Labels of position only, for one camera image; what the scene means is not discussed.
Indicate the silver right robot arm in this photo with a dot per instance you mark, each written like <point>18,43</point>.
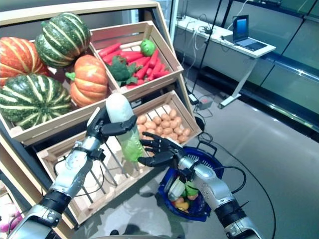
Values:
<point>211,184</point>

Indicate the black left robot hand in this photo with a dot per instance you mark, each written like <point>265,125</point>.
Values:
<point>97,127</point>

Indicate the white desk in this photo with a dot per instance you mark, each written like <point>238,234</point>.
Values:
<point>224,57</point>

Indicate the large orange pumpkin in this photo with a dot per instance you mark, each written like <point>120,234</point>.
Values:
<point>20,57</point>

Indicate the tan potato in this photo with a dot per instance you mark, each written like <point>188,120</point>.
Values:
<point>157,120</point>
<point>172,113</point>
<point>165,117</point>
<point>141,119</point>
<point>150,124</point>
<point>141,128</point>
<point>187,132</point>

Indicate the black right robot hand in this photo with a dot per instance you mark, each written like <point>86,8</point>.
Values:
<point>165,150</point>

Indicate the wide wooden slat crate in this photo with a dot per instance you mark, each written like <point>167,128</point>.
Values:
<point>62,123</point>

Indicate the black router with antennas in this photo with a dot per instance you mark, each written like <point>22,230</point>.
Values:
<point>180,18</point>

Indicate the yellow bell pepper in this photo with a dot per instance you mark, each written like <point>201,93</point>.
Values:
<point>182,206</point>

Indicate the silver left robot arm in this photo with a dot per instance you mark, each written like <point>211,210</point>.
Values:
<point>72,169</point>

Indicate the black power adapter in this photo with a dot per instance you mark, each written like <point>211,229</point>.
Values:
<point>193,98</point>

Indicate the black tripod stand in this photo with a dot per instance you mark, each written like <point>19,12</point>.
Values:
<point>208,41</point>

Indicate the red carrot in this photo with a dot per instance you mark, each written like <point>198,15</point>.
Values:
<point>154,58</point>
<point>109,49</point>
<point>132,54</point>
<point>142,71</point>
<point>157,67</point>
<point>162,74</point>
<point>111,56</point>

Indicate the blue plastic shopping basket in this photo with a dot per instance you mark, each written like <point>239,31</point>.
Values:
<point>197,214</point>

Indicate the small orange pumpkin green stem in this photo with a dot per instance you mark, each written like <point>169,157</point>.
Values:
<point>88,79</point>

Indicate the grey open laptop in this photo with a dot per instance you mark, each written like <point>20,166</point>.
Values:
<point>240,27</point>

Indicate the dark green broccoli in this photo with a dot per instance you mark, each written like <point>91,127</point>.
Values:
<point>119,69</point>

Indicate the wooden produce display stand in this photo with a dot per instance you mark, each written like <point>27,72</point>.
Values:
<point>74,11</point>

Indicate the green striped pumpkin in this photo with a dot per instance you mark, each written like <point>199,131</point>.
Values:
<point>62,39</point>
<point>32,99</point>

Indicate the grey box red button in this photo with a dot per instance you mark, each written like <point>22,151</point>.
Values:
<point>205,103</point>

